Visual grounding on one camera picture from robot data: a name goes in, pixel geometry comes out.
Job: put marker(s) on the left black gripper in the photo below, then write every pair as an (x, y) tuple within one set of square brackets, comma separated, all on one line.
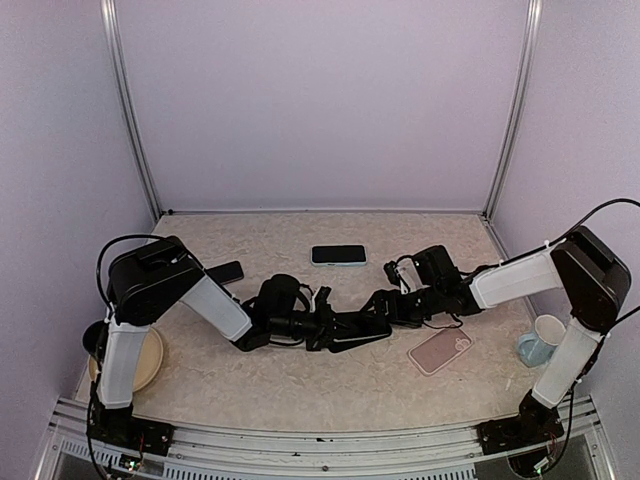
[(324, 333)]

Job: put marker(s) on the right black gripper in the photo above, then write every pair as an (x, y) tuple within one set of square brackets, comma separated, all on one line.
[(396, 315)]

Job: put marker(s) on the black phone silver edge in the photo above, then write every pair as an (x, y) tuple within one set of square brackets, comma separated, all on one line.
[(365, 332)]

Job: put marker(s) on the pink phone case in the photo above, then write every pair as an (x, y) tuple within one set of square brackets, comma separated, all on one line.
[(439, 350)]

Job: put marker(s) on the light blue phone case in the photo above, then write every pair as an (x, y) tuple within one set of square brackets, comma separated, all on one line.
[(340, 264)]

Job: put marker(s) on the black phone teal edge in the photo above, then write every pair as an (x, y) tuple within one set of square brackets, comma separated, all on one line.
[(339, 254)]

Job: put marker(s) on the black phone brown edge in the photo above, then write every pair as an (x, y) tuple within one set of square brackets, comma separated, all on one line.
[(226, 273)]

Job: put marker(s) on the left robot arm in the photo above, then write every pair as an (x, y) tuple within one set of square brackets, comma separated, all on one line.
[(140, 286)]

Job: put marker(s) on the light blue mug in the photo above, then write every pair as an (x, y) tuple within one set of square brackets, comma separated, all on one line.
[(536, 347)]

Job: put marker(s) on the beige round plate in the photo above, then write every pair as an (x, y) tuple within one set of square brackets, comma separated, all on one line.
[(149, 363)]

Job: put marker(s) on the dark green mug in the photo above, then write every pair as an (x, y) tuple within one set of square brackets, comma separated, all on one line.
[(94, 340)]

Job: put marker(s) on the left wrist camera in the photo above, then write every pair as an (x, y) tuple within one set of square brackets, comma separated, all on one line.
[(319, 298)]

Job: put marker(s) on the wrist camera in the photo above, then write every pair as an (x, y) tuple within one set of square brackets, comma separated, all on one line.
[(402, 273), (319, 298)]

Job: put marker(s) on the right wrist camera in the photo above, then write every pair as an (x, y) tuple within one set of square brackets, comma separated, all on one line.
[(402, 273)]

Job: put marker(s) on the front aluminium rail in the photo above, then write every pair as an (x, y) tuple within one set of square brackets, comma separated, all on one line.
[(447, 452)]

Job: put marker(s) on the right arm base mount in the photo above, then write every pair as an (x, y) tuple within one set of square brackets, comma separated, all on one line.
[(498, 436)]

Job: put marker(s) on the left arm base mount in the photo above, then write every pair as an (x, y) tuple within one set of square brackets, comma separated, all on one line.
[(132, 433)]

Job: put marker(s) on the right aluminium frame post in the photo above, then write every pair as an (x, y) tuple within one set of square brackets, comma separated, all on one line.
[(517, 108)]

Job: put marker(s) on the aluminium frame post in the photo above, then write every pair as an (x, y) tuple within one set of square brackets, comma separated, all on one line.
[(517, 108), (109, 16)]

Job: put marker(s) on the left aluminium frame post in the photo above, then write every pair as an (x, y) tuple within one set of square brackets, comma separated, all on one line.
[(109, 16)]

